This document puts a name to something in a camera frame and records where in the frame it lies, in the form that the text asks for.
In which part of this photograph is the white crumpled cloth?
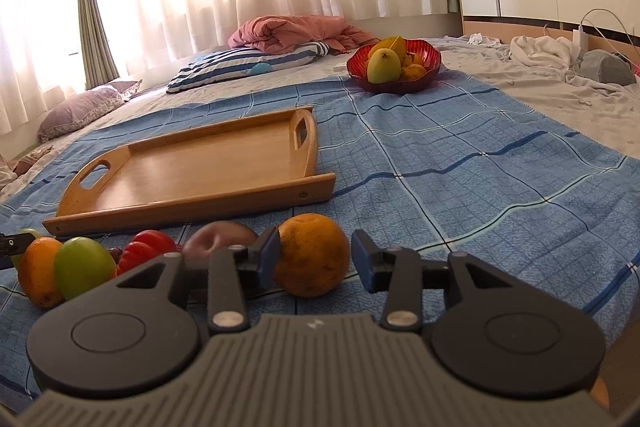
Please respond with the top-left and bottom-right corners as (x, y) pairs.
(510, 36), (582, 70)

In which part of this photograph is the white cable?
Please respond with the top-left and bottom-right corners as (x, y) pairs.
(574, 7), (640, 58)

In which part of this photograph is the grey bed sheet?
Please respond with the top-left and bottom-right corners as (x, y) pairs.
(1, 37), (639, 202)

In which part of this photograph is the small orange in bowl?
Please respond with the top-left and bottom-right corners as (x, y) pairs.
(399, 63), (426, 82)

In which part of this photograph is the dried red date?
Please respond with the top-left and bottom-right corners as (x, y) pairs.
(108, 247), (122, 263)

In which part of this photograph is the yellow green mango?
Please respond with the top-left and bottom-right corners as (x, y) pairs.
(367, 49), (401, 84)

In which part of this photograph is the pink crumpled quilt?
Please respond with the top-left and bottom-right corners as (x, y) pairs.
(228, 15), (380, 54)

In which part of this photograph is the grey bag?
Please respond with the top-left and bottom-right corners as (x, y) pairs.
(576, 49), (636, 86)

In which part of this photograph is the blue white striped pillow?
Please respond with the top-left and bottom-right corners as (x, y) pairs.
(166, 42), (330, 94)

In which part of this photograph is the small rough orange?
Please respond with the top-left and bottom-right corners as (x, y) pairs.
(273, 213), (350, 298)

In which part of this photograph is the dark purple plum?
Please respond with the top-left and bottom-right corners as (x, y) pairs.
(182, 221), (258, 259)

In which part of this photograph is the blue checkered blanket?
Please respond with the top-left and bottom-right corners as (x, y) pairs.
(0, 67), (640, 413)

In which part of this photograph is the large orange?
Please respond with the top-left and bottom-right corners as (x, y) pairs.
(18, 237), (64, 309)

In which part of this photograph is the red heirloom tomato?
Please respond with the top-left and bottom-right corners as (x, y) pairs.
(115, 230), (179, 277)

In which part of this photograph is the red plastic fruit bowl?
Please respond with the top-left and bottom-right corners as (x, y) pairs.
(347, 37), (442, 94)

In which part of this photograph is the wooden serving tray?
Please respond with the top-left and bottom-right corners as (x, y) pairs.
(43, 106), (336, 237)

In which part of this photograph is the yellow starfruit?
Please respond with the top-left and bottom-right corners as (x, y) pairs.
(368, 36), (407, 62)

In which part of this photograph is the purple pillow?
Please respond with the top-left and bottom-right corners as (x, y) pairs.
(37, 80), (142, 143)

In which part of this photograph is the pink clothing pile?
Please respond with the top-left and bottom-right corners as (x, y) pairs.
(0, 145), (52, 190)

